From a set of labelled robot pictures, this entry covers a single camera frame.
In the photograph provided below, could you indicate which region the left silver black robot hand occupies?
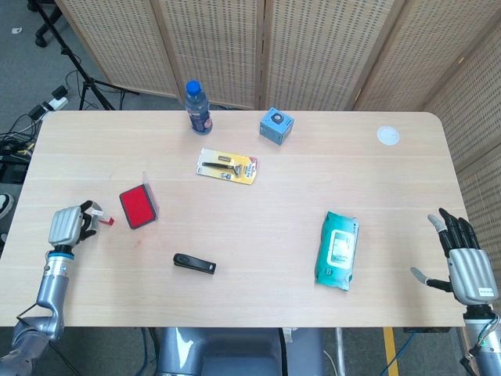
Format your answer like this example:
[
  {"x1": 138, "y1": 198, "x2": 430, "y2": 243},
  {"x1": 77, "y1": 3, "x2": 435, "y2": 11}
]
[{"x1": 47, "y1": 200, "x2": 106, "y2": 248}]

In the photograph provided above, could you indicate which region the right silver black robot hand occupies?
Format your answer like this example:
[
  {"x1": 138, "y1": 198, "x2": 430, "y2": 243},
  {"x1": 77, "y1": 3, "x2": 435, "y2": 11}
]
[{"x1": 409, "y1": 207, "x2": 500, "y2": 306}]

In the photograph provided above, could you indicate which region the small red white stamp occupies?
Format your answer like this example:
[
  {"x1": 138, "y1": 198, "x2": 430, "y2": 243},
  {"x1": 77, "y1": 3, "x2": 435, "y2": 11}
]
[{"x1": 91, "y1": 208, "x2": 116, "y2": 226}]

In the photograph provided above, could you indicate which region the black and white shoe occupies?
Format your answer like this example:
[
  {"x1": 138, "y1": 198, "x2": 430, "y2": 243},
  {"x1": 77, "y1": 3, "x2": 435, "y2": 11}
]
[{"x1": 0, "y1": 193, "x2": 16, "y2": 220}]

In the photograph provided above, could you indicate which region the red ink pad case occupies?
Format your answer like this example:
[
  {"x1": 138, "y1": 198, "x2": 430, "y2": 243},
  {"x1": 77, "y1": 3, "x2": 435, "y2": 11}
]
[{"x1": 118, "y1": 171, "x2": 161, "y2": 230}]

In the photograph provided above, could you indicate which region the white power strip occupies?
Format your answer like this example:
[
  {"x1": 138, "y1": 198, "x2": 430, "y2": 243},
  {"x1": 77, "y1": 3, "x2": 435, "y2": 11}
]
[{"x1": 41, "y1": 96, "x2": 70, "y2": 113}]

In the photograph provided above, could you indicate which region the black stapler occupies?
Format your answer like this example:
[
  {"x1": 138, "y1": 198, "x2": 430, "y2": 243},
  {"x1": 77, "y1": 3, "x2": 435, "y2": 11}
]
[{"x1": 173, "y1": 253, "x2": 218, "y2": 276}]

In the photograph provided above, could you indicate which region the green wet wipes pack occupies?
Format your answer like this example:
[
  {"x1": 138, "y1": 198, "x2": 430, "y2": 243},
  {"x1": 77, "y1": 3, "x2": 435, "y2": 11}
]
[{"x1": 314, "y1": 211, "x2": 360, "y2": 292}]

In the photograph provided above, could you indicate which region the black tripod stand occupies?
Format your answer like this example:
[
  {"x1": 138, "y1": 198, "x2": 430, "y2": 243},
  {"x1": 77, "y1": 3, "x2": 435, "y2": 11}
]
[{"x1": 27, "y1": 0, "x2": 140, "y2": 111}]

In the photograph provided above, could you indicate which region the silver table leg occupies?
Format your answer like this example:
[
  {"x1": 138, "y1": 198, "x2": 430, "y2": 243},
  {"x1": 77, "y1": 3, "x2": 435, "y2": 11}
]
[{"x1": 334, "y1": 327, "x2": 348, "y2": 376}]

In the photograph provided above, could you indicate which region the razor in yellow blister pack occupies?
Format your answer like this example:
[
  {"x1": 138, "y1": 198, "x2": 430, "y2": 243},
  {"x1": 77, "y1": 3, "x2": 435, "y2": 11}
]
[{"x1": 195, "y1": 147, "x2": 260, "y2": 186}]

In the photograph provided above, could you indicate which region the water bottle with blue cap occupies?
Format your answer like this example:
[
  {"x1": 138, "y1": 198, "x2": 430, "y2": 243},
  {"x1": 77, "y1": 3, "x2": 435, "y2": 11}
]
[{"x1": 184, "y1": 80, "x2": 214, "y2": 136}]

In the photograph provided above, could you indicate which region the black office chair base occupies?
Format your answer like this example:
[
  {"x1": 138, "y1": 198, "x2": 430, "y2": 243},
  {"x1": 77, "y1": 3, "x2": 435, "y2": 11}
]
[{"x1": 34, "y1": 0, "x2": 63, "y2": 48}]

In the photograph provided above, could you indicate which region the grey robot torso base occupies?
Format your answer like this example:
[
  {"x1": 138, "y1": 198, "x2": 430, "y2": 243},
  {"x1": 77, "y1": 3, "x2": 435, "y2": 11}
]
[{"x1": 156, "y1": 327, "x2": 326, "y2": 376}]

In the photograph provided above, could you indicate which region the small blue cardboard box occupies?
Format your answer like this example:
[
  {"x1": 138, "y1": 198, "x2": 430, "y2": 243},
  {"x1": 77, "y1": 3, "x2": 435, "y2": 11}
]
[{"x1": 259, "y1": 107, "x2": 296, "y2": 146}]

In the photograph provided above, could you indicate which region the tangle of floor cables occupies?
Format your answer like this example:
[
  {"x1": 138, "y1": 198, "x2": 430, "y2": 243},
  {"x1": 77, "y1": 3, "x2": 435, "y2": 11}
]
[{"x1": 0, "y1": 113, "x2": 44, "y2": 185}]

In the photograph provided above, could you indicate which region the blue cable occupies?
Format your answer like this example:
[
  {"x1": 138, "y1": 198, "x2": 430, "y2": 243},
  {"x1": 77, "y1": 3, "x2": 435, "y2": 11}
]
[{"x1": 385, "y1": 331, "x2": 416, "y2": 376}]

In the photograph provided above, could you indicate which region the white round cable grommet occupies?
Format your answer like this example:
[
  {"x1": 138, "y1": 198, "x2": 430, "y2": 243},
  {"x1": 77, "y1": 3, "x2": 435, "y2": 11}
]
[{"x1": 377, "y1": 125, "x2": 402, "y2": 147}]

